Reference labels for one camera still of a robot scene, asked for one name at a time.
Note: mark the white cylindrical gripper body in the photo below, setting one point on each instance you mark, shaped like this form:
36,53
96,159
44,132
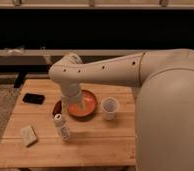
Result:
71,93

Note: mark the small white plastic bottle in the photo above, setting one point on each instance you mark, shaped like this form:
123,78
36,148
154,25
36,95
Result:
62,128

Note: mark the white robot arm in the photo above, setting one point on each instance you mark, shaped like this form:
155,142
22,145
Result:
164,108

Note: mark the orange round plate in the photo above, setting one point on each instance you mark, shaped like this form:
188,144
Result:
89,105

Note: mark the clear plastic cup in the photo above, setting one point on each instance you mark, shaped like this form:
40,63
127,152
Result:
110,107

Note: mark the black smartphone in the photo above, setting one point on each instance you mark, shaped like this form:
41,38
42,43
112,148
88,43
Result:
33,98

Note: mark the beige sponge block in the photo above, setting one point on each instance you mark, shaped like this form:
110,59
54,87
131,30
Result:
28,136

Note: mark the wooden shelf rail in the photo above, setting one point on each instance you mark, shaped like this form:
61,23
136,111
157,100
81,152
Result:
43,56

